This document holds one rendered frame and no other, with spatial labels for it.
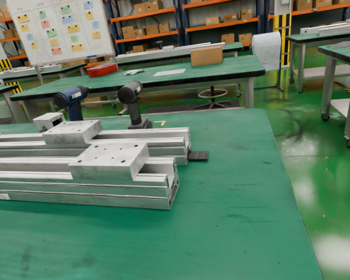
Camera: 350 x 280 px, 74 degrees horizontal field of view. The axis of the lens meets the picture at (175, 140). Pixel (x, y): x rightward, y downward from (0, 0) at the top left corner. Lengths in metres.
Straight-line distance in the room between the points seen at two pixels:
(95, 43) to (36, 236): 3.36
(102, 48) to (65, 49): 0.61
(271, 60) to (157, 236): 3.81
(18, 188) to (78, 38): 3.32
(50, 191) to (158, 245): 0.34
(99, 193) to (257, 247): 0.37
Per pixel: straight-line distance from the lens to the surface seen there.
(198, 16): 11.04
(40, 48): 4.36
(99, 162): 0.56
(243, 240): 0.49
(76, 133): 0.80
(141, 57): 4.16
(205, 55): 2.53
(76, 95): 1.04
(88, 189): 0.62
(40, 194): 0.74
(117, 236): 0.55
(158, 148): 0.70
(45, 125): 1.22
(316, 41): 3.98
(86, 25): 3.85
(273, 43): 4.07
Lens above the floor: 1.15
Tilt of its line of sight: 25 degrees down
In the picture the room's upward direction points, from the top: 9 degrees counter-clockwise
